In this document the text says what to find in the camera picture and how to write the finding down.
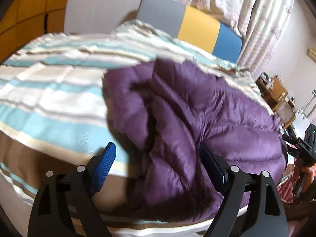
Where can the striped bed duvet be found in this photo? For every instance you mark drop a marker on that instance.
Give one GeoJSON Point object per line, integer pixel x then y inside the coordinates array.
{"type": "Point", "coordinates": [55, 116]}

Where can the wooden wardrobe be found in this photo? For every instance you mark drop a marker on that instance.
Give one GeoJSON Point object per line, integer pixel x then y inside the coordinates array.
{"type": "Point", "coordinates": [26, 20]}

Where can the white patterned curtain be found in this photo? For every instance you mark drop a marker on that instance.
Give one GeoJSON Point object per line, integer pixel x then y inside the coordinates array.
{"type": "Point", "coordinates": [260, 24]}

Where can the purple quilted down jacket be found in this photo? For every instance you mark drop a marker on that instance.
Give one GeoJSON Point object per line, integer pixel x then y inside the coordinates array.
{"type": "Point", "coordinates": [168, 110]}

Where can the grey yellow blue headboard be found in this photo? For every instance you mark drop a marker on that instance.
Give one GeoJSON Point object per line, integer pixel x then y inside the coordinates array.
{"type": "Point", "coordinates": [193, 26]}

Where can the pink cloth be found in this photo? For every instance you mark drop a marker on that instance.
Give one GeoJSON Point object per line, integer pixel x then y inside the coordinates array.
{"type": "Point", "coordinates": [300, 211]}

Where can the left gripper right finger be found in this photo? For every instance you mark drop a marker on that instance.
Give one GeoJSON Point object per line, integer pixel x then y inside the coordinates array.
{"type": "Point", "coordinates": [230, 182]}

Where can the wall air conditioner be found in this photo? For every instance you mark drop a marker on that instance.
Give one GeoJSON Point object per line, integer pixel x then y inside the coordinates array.
{"type": "Point", "coordinates": [311, 53]}

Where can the wooden desk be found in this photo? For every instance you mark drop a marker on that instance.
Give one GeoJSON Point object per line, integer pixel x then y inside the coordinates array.
{"type": "Point", "coordinates": [272, 91]}

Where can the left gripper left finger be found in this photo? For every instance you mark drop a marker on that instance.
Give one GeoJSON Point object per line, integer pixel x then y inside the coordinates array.
{"type": "Point", "coordinates": [86, 181]}

